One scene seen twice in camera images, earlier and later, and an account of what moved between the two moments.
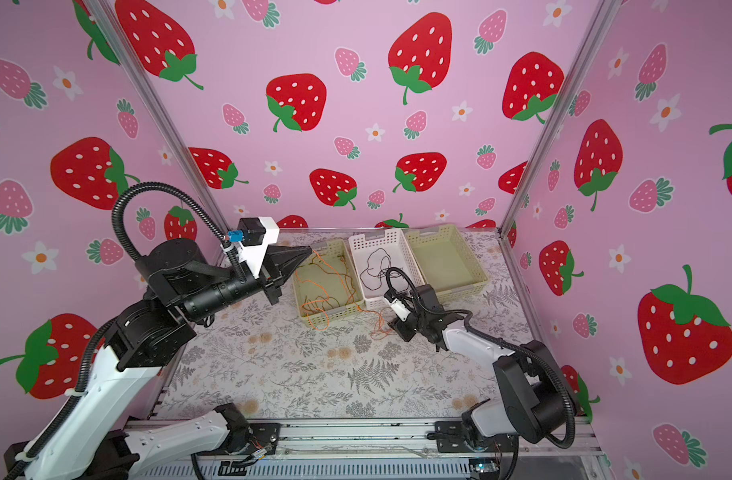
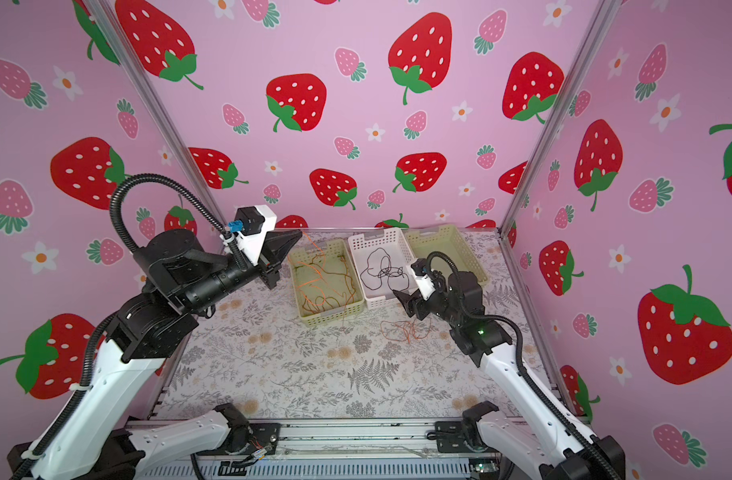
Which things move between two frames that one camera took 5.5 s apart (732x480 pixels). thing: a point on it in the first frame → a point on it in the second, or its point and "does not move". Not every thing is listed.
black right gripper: x=400 y=328 → x=413 y=301
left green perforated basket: x=326 y=283 does not move
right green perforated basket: x=447 y=262 does not move
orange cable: x=325 y=299 → x=313 y=284
